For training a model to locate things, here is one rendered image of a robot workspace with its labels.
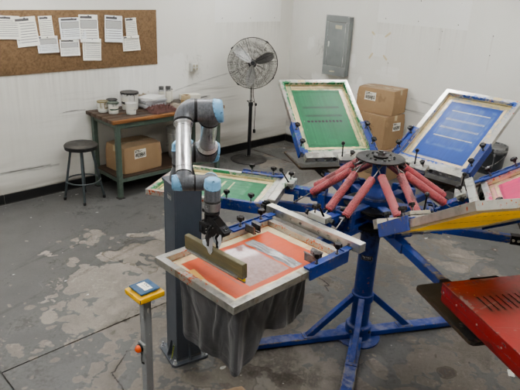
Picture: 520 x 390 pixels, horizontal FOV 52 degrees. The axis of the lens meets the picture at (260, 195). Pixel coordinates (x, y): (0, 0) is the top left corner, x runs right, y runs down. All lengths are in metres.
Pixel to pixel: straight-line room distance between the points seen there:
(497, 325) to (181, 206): 1.73
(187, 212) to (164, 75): 3.86
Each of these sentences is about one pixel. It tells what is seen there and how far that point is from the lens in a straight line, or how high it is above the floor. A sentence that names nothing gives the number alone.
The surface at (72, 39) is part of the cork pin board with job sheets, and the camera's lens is 6.14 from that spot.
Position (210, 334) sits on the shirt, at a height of 0.65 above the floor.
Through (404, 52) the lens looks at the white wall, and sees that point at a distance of 7.07.
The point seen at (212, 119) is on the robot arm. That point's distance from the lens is 2.66.
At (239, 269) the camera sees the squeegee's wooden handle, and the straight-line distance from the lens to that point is 2.41.
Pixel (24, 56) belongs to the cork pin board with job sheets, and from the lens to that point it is 5.96.
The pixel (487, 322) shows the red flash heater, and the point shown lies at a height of 1.10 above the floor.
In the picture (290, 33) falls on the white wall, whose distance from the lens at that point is 8.19.
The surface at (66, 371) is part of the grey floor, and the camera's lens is 3.67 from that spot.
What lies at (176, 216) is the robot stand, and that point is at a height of 1.02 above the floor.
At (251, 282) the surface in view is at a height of 0.96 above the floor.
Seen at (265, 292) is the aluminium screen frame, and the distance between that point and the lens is 2.43.
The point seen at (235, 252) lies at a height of 0.96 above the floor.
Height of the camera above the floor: 2.26
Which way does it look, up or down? 21 degrees down
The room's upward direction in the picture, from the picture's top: 3 degrees clockwise
